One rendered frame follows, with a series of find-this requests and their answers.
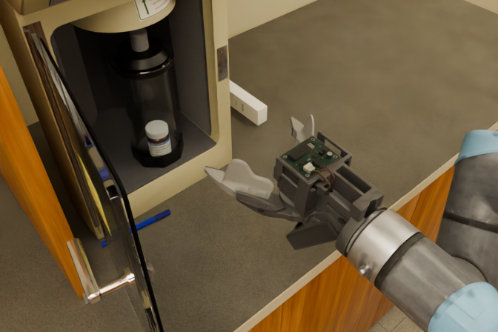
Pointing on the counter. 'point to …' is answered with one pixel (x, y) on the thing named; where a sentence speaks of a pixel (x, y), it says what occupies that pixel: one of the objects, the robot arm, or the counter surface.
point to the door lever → (94, 294)
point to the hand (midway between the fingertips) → (249, 145)
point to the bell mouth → (130, 14)
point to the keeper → (222, 63)
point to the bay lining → (80, 74)
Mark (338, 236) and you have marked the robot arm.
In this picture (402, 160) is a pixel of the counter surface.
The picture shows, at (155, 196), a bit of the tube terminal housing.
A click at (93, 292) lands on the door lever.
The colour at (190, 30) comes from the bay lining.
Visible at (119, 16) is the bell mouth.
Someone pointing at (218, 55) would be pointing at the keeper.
